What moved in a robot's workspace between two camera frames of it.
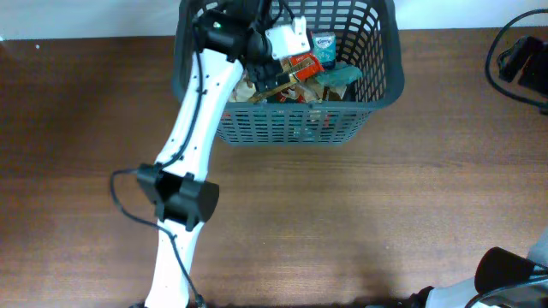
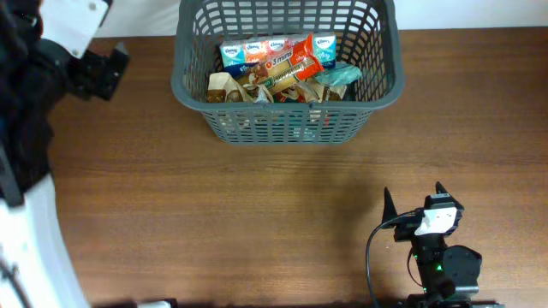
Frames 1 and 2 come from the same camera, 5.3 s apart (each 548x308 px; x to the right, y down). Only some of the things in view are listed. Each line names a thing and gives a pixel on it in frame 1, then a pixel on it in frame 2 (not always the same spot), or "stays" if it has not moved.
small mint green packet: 341,75 stays
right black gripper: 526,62 -> 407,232
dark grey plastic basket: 367,35 stays
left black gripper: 261,71 -> 101,75
